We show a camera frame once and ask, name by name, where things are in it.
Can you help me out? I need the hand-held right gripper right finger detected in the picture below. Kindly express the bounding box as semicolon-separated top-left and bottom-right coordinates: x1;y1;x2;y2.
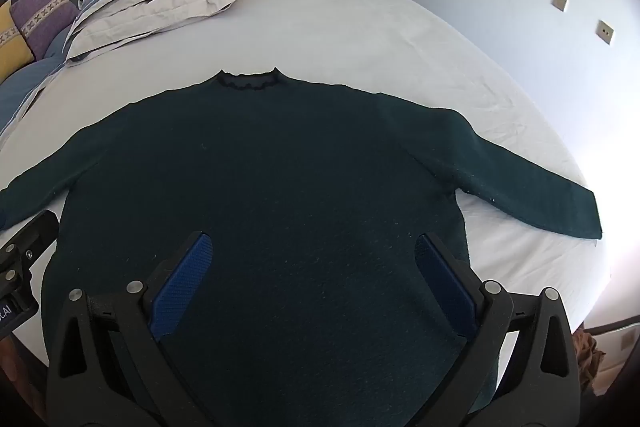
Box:
415;233;583;427

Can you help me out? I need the blue pillow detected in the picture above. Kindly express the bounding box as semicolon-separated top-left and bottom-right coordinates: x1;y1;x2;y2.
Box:
0;27;71;142

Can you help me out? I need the dark green sweater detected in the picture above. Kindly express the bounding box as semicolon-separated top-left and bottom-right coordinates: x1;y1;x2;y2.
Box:
0;67;603;427

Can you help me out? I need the bed with white sheet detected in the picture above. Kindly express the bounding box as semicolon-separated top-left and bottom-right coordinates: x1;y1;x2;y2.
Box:
0;0;613;427

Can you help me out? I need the purple patterned pillow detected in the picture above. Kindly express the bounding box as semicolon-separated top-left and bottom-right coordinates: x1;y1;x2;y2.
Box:
10;0;81;60

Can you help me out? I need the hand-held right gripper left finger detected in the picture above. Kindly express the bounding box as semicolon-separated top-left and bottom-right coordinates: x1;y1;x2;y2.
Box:
45;231;216;427

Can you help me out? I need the brown crumpled object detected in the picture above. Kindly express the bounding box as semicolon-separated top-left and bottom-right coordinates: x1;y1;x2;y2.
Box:
572;329;608;398

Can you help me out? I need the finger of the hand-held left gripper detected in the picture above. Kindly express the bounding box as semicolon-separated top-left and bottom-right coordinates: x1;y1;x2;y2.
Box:
0;209;60;293

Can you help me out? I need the yellow patterned pillow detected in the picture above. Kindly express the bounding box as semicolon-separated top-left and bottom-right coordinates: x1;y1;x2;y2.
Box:
0;0;36;82

